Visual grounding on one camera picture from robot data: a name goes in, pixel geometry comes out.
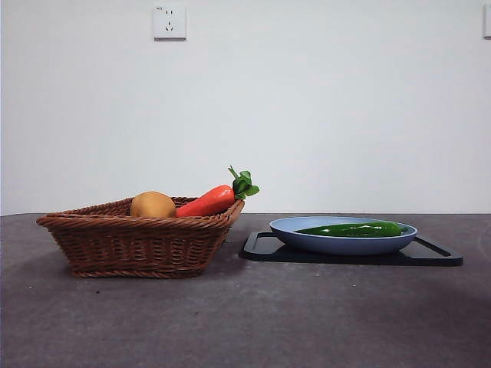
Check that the long green pepper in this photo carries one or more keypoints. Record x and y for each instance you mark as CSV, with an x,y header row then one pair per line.
x,y
345,230

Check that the yellow-brown potato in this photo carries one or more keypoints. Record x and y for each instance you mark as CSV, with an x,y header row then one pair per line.
x,y
151,206

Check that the black rectangular tray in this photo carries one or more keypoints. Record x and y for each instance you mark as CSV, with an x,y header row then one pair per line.
x,y
268,255

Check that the white wall plate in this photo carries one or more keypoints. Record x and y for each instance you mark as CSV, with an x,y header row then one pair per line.
x,y
487,22

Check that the brown wicker basket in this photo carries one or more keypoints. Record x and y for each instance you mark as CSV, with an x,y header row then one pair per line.
x,y
134,245

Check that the white wall socket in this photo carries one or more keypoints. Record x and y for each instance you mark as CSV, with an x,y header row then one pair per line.
x,y
170,23

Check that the light blue round plate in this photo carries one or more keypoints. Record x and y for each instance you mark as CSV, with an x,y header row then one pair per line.
x,y
345,245

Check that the orange carrot with green leaves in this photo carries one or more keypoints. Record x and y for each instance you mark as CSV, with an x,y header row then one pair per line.
x,y
209,201

